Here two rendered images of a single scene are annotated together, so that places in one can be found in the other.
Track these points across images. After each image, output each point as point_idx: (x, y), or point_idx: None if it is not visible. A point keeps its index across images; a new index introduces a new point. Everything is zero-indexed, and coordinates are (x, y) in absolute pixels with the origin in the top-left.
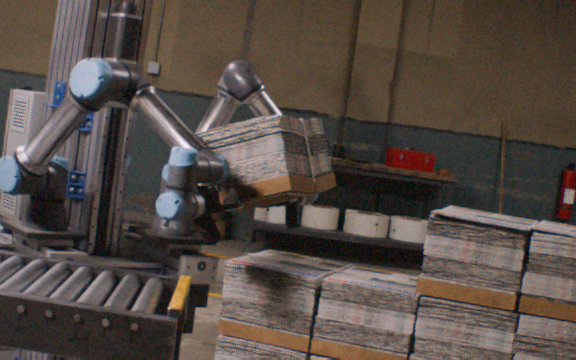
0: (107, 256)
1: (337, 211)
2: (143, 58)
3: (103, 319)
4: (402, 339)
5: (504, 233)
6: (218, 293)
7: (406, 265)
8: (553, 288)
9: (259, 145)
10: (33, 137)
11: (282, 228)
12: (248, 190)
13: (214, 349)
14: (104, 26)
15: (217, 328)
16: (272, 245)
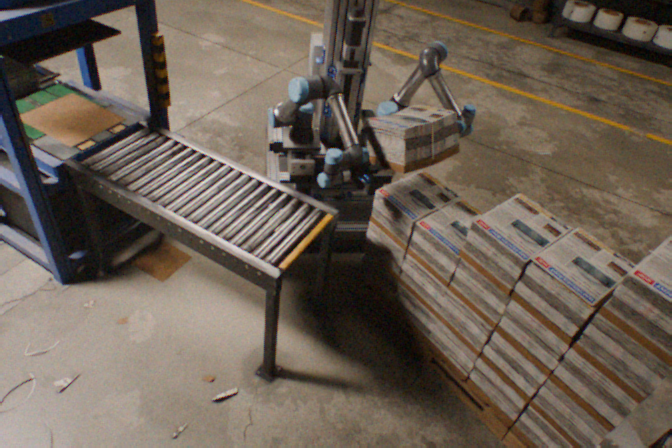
0: (340, 149)
1: (620, 18)
2: (372, 38)
3: (246, 265)
4: (448, 272)
5: (512, 254)
6: (500, 83)
7: (661, 59)
8: (533, 299)
9: (394, 141)
10: (281, 104)
11: (576, 26)
12: (385, 163)
13: (461, 141)
14: (343, 20)
15: (476, 120)
16: (573, 30)
